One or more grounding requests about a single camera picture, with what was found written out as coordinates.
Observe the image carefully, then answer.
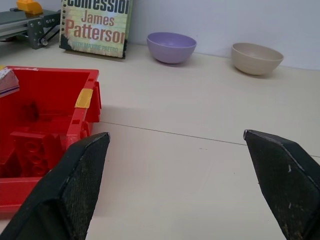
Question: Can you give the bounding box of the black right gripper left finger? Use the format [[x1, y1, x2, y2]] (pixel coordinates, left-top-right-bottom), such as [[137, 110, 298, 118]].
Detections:
[[0, 131, 111, 240]]

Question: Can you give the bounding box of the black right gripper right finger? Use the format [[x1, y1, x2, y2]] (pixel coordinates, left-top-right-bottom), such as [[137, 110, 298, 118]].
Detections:
[[242, 129, 320, 240]]

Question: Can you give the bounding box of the grey conveyor belt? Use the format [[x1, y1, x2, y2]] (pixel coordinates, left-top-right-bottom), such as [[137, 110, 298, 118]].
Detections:
[[0, 7, 62, 50]]

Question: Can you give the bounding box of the red toy building brick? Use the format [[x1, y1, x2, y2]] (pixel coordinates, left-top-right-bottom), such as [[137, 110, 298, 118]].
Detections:
[[9, 131, 61, 177]]

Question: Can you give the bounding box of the red plastic bin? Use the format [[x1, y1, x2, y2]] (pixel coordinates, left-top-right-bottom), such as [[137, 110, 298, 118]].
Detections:
[[0, 65, 103, 213]]

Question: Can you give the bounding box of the yellow tape strip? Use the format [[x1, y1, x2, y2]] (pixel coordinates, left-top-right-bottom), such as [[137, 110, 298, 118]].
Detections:
[[75, 88, 94, 109]]

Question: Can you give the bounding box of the small card packet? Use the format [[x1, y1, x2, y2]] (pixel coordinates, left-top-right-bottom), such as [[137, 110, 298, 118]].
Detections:
[[0, 68, 21, 98]]

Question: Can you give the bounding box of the beige bowl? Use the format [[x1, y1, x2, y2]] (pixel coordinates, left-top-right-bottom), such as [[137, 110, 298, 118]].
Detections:
[[230, 42, 285, 76]]

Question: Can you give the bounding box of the James Patterson paperback book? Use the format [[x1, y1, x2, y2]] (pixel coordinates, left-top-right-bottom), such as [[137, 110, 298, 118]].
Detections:
[[59, 0, 134, 60]]

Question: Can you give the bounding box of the purple bowl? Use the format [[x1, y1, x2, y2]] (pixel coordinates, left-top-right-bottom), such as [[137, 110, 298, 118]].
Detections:
[[146, 31, 198, 64]]

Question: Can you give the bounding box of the yellow toy building brick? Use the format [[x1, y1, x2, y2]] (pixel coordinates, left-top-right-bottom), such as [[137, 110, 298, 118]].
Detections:
[[16, 0, 43, 15]]

